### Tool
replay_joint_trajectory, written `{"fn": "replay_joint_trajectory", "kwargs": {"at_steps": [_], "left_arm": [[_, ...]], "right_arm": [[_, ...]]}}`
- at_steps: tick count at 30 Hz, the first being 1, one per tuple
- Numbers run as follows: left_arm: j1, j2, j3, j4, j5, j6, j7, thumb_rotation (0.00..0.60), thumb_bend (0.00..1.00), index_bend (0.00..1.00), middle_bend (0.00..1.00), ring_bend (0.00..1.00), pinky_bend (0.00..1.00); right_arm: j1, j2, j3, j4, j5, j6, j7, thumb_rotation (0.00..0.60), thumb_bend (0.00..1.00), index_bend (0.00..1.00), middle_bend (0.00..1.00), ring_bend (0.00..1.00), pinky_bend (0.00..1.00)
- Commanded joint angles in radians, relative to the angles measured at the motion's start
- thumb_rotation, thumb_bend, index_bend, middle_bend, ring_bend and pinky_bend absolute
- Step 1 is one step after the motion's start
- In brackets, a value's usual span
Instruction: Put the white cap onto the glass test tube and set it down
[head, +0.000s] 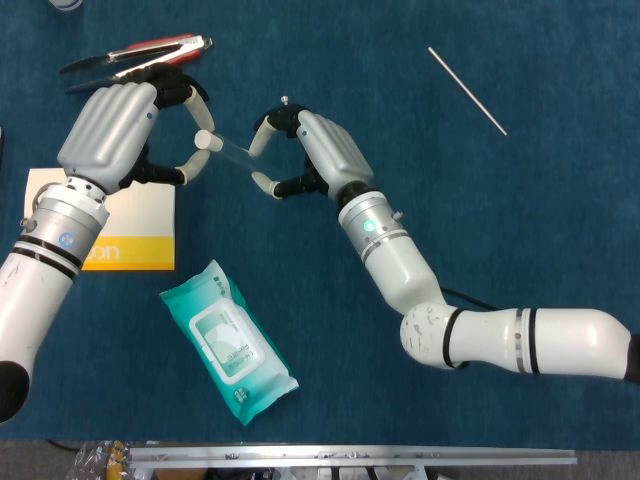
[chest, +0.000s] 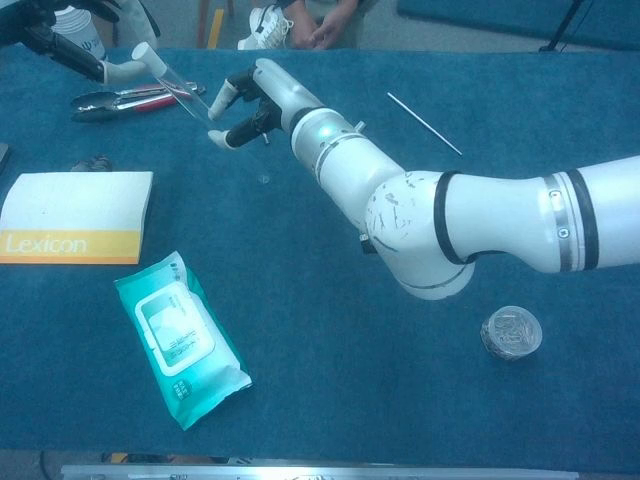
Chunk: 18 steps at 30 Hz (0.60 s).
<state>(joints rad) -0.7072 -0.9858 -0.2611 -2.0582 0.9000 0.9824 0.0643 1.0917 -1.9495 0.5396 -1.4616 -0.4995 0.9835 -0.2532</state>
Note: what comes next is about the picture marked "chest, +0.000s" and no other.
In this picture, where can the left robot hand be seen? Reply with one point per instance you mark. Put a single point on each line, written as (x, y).
(65, 55)

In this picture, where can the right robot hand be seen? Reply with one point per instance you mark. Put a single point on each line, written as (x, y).
(282, 90)

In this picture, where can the small white stopper cap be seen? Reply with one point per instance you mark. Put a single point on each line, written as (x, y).
(147, 55)

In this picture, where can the clear glass test tube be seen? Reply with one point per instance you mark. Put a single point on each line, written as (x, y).
(182, 95)

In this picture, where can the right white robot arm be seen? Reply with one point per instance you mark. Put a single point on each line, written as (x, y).
(400, 200)

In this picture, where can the stack of white paper cups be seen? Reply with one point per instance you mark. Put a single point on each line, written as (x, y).
(80, 22)

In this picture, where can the small metal bolt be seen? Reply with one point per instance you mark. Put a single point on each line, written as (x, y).
(267, 139)

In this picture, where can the white sneaker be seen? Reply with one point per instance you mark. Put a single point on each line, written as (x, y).
(267, 30)

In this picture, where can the red and steel tongs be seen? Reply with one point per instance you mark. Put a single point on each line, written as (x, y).
(125, 102)

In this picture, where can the seated person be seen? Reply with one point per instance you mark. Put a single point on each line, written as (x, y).
(325, 25)

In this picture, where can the dark flat object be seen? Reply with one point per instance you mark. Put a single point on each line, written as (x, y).
(3, 157)

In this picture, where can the thin metal rod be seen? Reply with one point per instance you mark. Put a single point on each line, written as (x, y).
(425, 124)

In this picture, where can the white yellow Lexicon book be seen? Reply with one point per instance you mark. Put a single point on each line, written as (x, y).
(75, 210)

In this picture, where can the blue table cloth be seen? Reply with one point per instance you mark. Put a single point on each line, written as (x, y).
(300, 325)

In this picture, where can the teal wet wipes pack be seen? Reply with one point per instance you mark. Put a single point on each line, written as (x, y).
(180, 340)

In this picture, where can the black tripod leg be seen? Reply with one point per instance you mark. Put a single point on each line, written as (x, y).
(562, 27)

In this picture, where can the round clear paper clip box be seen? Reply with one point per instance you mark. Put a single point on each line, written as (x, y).
(512, 334)

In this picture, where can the aluminium rail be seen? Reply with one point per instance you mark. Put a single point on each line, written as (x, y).
(300, 472)

